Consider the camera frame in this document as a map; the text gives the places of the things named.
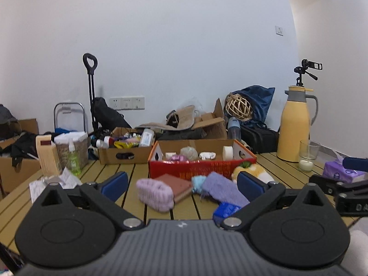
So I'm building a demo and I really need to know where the purple knitted cloth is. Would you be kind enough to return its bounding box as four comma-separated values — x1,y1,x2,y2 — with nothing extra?
201,172,250,207

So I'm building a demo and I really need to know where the pink knitted headband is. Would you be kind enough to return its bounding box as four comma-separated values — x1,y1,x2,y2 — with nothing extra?
136,178,174,213

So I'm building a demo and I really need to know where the white sock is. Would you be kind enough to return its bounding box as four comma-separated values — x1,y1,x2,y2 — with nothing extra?
199,151,216,161

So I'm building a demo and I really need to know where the pink satin cloth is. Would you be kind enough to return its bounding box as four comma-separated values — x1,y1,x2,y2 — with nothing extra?
168,155,188,162

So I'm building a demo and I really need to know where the white sleeved forearm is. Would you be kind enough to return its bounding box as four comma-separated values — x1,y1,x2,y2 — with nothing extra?
341,230,367,275

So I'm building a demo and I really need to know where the yellow white plush toy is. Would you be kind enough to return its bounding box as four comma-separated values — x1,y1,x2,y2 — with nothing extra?
231,161,274,183

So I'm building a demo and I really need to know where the purple tissue pack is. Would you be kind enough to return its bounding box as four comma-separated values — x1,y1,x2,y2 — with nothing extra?
322,153,367,183

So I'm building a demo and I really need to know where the crumpled white paper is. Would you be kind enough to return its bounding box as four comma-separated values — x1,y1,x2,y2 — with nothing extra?
29,168,82,203

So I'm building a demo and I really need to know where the blue small packet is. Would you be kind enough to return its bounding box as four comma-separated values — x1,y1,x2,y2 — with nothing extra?
212,202,241,226

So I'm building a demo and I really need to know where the green sanitizer bottle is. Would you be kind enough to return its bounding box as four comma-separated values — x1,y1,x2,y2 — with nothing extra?
68,139,81,176

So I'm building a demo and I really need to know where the white tape roll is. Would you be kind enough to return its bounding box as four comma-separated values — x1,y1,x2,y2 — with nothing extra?
222,146,234,161

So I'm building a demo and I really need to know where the small cardboard box with clutter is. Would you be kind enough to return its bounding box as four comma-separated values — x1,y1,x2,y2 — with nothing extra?
98,127,155,164

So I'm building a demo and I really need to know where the black suitcase bag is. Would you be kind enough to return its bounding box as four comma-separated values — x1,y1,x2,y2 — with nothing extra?
240,124,279,154

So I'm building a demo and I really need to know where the wooden beige box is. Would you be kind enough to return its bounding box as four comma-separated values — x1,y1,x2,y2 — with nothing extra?
36,135,62,176

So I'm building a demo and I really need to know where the woven basket with lid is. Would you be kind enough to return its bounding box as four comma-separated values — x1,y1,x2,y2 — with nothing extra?
54,132,88,171

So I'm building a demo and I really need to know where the light blue plush toy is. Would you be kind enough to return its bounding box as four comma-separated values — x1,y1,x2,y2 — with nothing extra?
192,175,207,194

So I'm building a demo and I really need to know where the glass candle cup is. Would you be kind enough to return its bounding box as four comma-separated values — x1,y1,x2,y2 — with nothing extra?
299,140,321,172

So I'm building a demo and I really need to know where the blue lid water bottle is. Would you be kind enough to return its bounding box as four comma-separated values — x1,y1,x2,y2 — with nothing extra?
228,117,242,141

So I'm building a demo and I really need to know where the yellow thermos jug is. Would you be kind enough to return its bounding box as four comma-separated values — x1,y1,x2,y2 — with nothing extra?
276,85,319,163

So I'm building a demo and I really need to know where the black bag on trolley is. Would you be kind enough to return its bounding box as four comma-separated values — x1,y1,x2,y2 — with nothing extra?
90,97,131,135

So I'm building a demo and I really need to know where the reddish brown notebook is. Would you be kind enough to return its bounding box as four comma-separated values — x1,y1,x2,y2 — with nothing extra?
156,174,193,203

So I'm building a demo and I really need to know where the grey yarn ball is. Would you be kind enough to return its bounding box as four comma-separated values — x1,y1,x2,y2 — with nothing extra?
180,146,198,161

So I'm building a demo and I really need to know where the red orange cardboard tray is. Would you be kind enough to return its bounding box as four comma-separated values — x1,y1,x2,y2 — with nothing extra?
148,139,257,180

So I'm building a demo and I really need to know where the large brown cardboard box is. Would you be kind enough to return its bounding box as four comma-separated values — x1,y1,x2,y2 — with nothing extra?
156,98,228,141

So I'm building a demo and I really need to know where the woven rattan ball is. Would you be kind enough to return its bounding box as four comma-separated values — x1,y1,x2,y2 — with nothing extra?
224,93,253,121

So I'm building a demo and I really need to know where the blue velvet bag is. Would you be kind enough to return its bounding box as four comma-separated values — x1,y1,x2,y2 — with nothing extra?
224,85,275,126

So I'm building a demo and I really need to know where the left brown cardboard box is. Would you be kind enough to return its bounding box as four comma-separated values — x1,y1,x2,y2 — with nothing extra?
1,118,40,194

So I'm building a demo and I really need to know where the white folding stool frame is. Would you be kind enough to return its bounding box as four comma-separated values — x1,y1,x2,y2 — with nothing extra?
53,102,87,133

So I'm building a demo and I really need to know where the white wall socket strip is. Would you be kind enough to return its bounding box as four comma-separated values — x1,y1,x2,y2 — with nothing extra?
108,96,145,110

